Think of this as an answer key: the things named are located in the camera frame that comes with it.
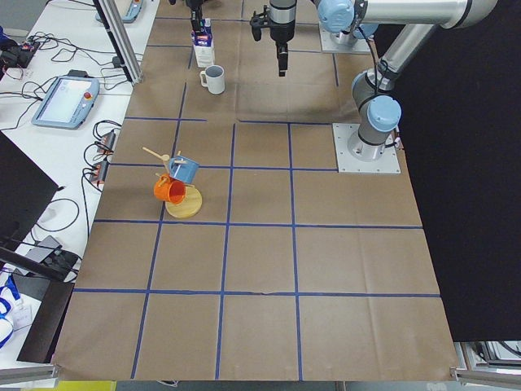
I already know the blue mug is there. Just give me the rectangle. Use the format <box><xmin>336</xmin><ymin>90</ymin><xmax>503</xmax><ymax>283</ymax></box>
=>
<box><xmin>167</xmin><ymin>155</ymin><xmax>199</xmax><ymax>184</ymax></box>

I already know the small usb hub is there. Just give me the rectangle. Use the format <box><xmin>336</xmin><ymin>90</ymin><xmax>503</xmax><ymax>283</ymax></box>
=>
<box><xmin>97</xmin><ymin>130</ymin><xmax>116</xmax><ymax>155</ymax></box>
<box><xmin>89</xmin><ymin>160</ymin><xmax>110</xmax><ymax>187</ymax></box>

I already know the orange mug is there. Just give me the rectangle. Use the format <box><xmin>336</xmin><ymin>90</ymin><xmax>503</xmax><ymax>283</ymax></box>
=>
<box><xmin>153</xmin><ymin>174</ymin><xmax>186</xmax><ymax>204</ymax></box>

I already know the blue white milk carton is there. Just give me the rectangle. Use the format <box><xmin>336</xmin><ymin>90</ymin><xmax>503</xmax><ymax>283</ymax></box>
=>
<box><xmin>191</xmin><ymin>18</ymin><xmax>215</xmax><ymax>68</ymax></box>

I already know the aluminium frame post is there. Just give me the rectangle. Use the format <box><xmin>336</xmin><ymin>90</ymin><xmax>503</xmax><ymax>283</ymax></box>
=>
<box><xmin>93</xmin><ymin>0</ymin><xmax>142</xmax><ymax>85</ymax></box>

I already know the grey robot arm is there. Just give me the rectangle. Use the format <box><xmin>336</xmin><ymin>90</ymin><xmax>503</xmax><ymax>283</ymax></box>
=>
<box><xmin>314</xmin><ymin>0</ymin><xmax>497</xmax><ymax>162</ymax></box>

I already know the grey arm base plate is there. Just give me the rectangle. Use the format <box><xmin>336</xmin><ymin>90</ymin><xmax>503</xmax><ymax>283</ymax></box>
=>
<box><xmin>332</xmin><ymin>123</ymin><xmax>401</xmax><ymax>175</ymax></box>

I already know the blue teach pendant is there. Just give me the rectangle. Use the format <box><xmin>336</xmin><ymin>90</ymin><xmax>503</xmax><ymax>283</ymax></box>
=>
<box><xmin>31</xmin><ymin>75</ymin><xmax>100</xmax><ymax>130</ymax></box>
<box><xmin>115</xmin><ymin>0</ymin><xmax>144</xmax><ymax>24</ymax></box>

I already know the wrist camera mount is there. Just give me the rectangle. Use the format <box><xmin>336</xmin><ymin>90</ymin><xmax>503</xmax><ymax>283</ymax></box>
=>
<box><xmin>249</xmin><ymin>11</ymin><xmax>269</xmax><ymax>42</ymax></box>

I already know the wooden mug tree stand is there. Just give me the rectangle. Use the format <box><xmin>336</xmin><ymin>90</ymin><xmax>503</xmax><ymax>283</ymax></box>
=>
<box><xmin>142</xmin><ymin>147</ymin><xmax>203</xmax><ymax>219</ymax></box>

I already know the white grey mug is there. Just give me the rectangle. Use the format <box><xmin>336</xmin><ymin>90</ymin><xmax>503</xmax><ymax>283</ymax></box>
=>
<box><xmin>199</xmin><ymin>64</ymin><xmax>225</xmax><ymax>94</ymax></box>

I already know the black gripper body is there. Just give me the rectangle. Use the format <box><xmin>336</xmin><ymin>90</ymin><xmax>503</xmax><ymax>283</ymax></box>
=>
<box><xmin>269</xmin><ymin>20</ymin><xmax>295</xmax><ymax>45</ymax></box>
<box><xmin>186</xmin><ymin>0</ymin><xmax>204</xmax><ymax>11</ymax></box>

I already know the black monitor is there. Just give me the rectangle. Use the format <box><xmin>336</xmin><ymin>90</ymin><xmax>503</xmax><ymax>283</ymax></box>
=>
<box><xmin>0</xmin><ymin>134</ymin><xmax>59</xmax><ymax>251</ymax></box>

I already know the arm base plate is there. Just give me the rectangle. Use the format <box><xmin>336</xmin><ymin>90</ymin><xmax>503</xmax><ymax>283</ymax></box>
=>
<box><xmin>319</xmin><ymin>24</ymin><xmax>370</xmax><ymax>55</ymax></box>

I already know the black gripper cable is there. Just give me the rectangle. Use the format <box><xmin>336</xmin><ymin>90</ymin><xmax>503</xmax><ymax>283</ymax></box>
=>
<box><xmin>353</xmin><ymin>24</ymin><xmax>387</xmax><ymax>93</ymax></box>

